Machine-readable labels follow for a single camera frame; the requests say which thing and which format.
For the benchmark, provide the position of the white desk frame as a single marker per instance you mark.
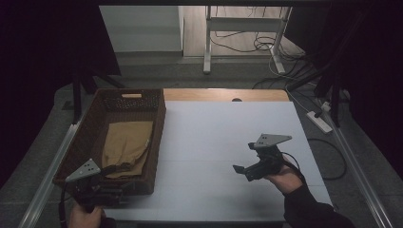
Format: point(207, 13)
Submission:
point(207, 38)

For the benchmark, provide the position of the white table mat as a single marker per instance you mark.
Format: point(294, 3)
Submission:
point(206, 142)

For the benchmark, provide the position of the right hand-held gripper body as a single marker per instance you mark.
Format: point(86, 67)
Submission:
point(267, 164)

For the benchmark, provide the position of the person's right hand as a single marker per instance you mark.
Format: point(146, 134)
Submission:
point(286, 182)

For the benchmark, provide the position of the metal rail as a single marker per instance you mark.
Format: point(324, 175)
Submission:
point(364, 186)
point(47, 177)

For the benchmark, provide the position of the white plug adapter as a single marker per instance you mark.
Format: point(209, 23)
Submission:
point(325, 106)

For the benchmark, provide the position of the white power strip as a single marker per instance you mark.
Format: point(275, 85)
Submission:
point(319, 122)

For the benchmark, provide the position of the wooden table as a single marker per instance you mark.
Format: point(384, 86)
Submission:
point(202, 94)

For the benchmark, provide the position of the dark curtain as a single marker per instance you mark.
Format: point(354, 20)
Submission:
point(47, 47)
point(374, 63)

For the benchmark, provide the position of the brown wicker basket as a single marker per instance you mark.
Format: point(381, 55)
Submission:
point(95, 126)

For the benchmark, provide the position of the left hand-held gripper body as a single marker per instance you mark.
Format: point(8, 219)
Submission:
point(95, 193)

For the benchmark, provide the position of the tan pants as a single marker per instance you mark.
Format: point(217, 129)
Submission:
point(128, 145)

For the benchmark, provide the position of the person's left hand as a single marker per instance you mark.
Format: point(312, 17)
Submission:
point(82, 218)

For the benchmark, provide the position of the black stand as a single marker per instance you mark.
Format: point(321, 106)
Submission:
point(76, 98)
point(334, 95)

